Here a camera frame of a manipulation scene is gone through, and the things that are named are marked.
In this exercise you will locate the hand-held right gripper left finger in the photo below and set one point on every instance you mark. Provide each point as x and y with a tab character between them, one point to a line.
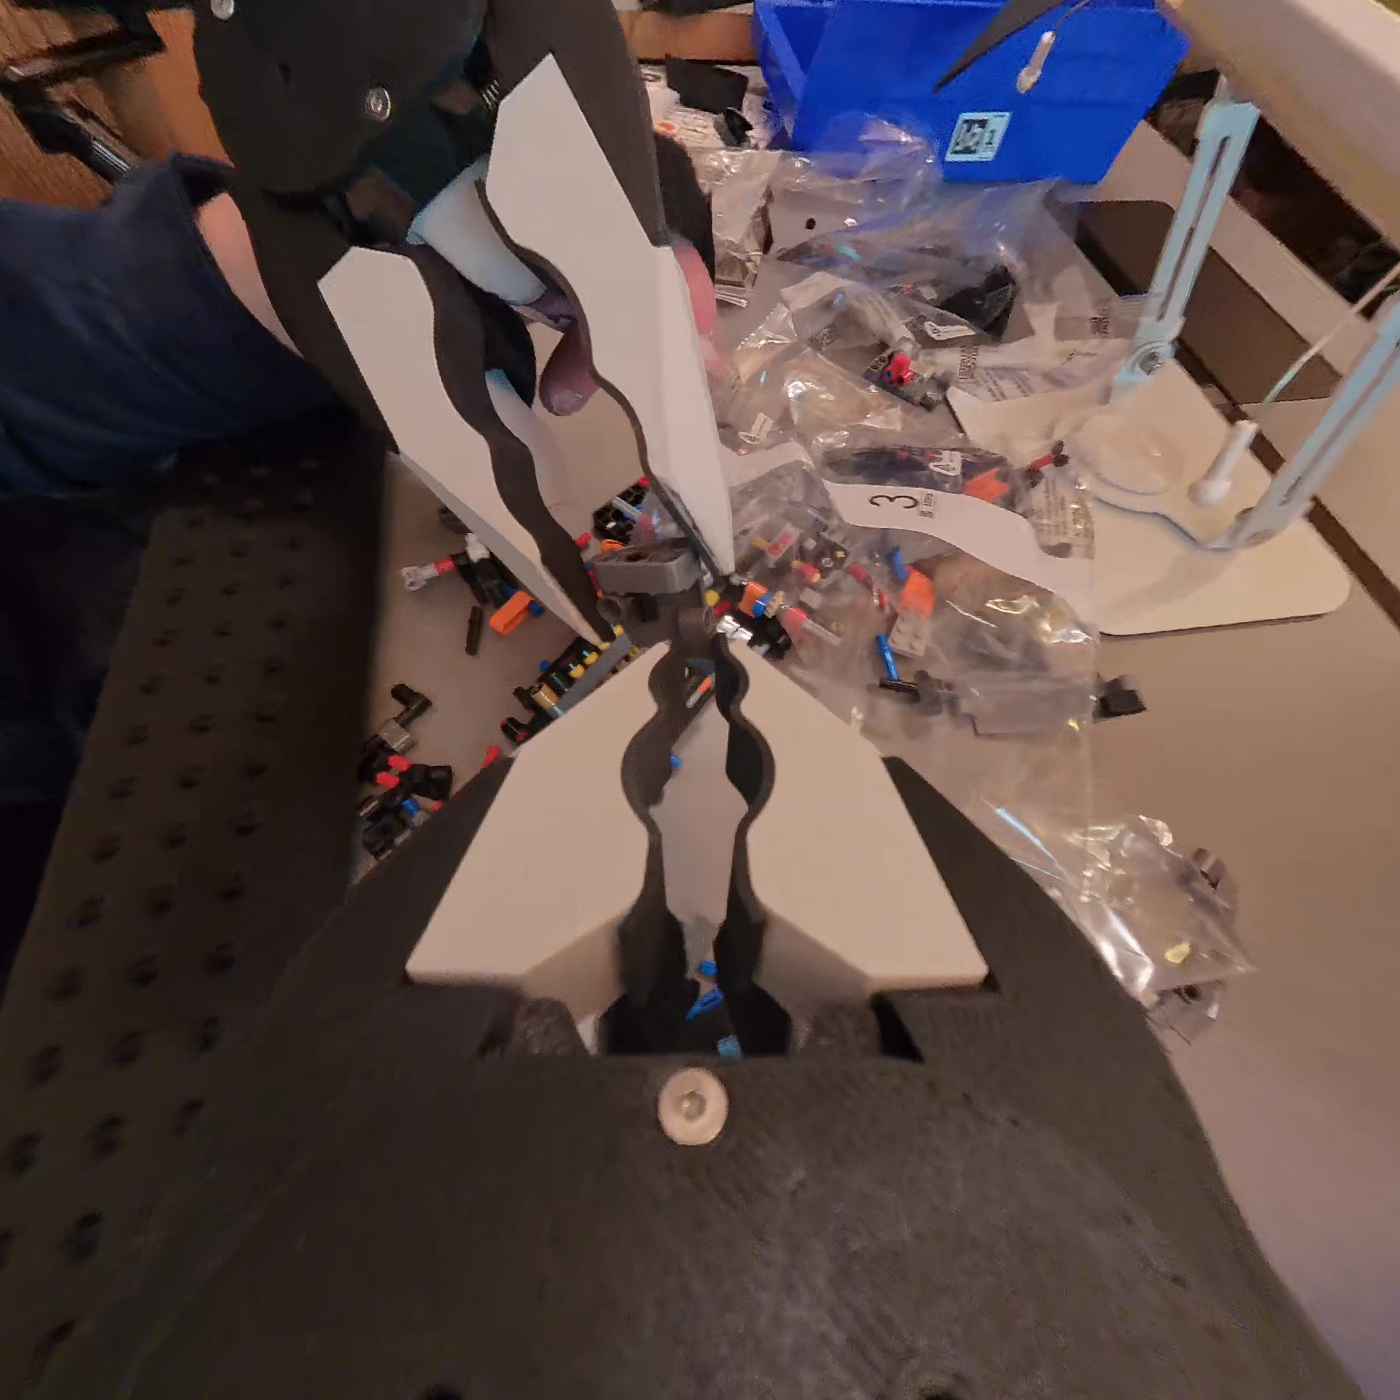
535	875

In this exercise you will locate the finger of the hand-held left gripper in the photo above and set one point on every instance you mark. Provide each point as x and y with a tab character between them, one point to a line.
382	350
612	240

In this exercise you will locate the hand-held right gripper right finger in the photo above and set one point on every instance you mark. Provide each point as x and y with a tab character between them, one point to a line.
863	875

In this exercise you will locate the partly built lego engine block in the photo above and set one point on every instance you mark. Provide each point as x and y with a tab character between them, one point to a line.
568	672

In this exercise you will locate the pile of lego pieces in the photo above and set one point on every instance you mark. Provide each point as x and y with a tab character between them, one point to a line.
508	615

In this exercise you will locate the dark grey lego beam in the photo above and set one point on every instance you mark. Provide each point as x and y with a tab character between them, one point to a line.
650	567

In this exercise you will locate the clear bags of parts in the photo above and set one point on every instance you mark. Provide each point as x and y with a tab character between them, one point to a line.
962	525

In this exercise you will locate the person's left forearm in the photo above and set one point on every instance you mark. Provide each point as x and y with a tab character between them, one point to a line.
108	328

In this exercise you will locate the grey red lego axle assembly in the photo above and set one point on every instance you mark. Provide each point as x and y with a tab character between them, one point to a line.
448	567

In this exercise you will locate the small black lego piece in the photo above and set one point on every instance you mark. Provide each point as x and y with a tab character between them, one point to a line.
1122	695

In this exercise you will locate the person's left hand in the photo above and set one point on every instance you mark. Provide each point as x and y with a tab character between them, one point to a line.
567	360

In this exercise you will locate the black power adapter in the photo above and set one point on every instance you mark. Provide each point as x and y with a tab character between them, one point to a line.
700	82

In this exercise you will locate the wooden partition panel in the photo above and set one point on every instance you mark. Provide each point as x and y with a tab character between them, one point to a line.
65	108

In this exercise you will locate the empty clear plastic bag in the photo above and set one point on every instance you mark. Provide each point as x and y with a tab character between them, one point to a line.
1148	907

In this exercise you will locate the blue plastic bin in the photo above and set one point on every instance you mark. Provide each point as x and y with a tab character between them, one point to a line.
875	87

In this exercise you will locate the clear bag of dark parts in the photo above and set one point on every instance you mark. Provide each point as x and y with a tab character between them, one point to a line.
962	295

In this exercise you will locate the black perforated board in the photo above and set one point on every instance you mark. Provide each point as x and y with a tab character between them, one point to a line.
163	820

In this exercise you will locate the clear bag with warning print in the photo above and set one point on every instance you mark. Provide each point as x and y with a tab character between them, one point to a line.
1017	382

